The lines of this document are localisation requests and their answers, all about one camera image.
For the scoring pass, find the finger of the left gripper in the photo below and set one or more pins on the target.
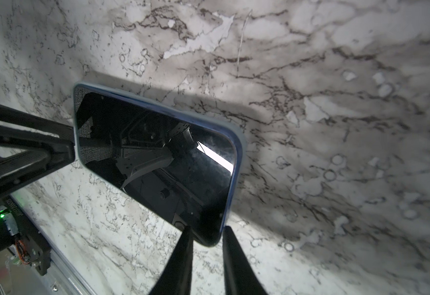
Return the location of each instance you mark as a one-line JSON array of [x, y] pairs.
[[16, 117], [26, 156]]

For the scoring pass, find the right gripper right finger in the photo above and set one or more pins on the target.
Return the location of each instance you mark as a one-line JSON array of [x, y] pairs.
[[239, 277]]

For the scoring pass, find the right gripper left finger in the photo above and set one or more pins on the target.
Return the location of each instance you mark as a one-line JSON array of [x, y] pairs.
[[176, 278]]

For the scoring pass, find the black smartphone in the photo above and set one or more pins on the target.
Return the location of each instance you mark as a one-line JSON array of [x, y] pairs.
[[156, 162]]

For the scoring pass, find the light blue phone case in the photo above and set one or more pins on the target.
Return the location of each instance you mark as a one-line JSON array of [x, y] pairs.
[[237, 147]]

